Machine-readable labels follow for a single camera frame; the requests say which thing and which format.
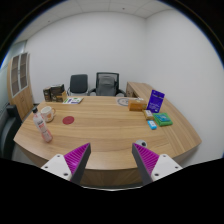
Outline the clear bottle with pink label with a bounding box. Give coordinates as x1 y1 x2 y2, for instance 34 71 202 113
32 107 53 142

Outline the small yellow box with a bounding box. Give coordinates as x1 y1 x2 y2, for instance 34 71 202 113
143 110 154 120

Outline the green box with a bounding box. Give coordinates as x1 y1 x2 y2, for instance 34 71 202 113
153 113 173 127

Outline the green and white booklet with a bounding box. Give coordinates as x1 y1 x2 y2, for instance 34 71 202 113
63 97 84 104

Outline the wooden side desk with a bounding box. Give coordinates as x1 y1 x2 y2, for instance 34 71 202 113
125 81 174 111

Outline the black office chair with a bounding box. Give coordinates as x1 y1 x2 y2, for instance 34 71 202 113
67 74 88 95

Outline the red round coaster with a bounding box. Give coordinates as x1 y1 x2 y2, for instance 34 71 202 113
62 116 74 125

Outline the white round cable grommet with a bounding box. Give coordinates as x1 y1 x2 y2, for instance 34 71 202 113
135 139 147 147

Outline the purple standing sign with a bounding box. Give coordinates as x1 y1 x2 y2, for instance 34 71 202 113
147 90 165 113

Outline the dark brown box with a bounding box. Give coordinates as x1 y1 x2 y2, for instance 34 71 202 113
43 84 67 102

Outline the grey mesh office chair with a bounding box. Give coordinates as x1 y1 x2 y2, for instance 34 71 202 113
88 72 126 96

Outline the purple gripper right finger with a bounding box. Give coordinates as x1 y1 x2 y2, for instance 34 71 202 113
131 142 184 186

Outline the wooden cabinet with glass doors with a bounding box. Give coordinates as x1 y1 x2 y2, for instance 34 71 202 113
7 53 33 120

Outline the white mug with orange print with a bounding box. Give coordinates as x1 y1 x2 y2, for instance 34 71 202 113
41 106 56 122

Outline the small cyan box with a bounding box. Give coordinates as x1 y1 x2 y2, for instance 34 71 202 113
147 120 157 130

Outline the black chair at left edge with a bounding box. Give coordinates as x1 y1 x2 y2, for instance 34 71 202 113
0 105 22 160

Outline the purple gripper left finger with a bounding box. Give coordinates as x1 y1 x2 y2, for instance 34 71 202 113
40 142 92 186

